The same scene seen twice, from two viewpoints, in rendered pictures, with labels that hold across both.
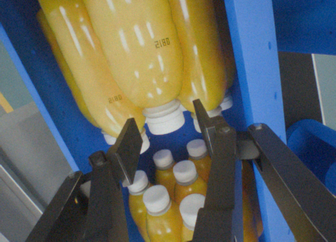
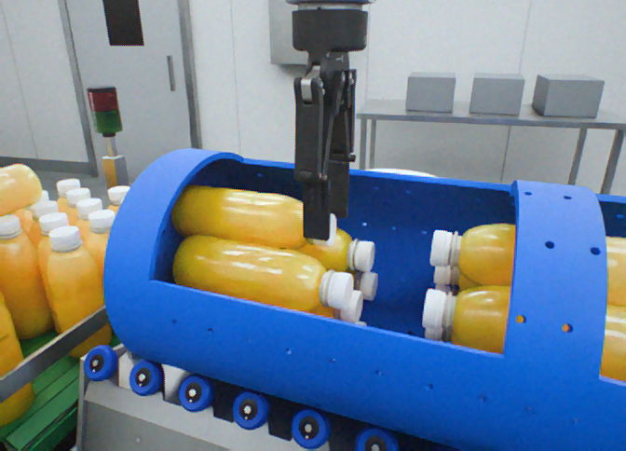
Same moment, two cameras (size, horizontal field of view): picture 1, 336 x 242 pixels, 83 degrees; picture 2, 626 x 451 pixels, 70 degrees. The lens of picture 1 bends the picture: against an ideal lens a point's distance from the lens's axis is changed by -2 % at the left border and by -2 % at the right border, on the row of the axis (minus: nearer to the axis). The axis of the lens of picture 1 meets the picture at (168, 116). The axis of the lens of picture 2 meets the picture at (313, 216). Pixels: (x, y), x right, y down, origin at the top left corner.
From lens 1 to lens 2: 54 cm
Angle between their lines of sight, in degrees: 81
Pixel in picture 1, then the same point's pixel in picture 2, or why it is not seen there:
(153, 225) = (466, 301)
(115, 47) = (256, 200)
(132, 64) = (271, 198)
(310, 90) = not seen: hidden behind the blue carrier
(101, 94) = (271, 250)
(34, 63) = (189, 313)
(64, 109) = (248, 339)
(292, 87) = not seen: outside the picture
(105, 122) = (293, 262)
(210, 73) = not seen: hidden behind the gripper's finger
